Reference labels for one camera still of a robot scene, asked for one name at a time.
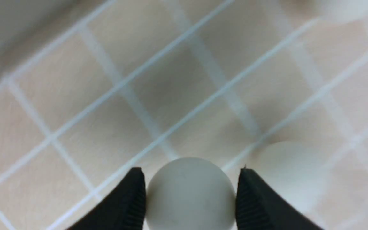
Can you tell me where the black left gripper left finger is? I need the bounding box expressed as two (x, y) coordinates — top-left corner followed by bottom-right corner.
(68, 167), (146, 230)

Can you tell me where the white ping-pong ball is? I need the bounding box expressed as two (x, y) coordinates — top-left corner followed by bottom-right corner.
(146, 157), (236, 230)
(311, 0), (368, 24)
(252, 141), (329, 213)

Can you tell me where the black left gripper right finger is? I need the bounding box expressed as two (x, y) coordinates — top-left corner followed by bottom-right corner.
(235, 168), (322, 230)

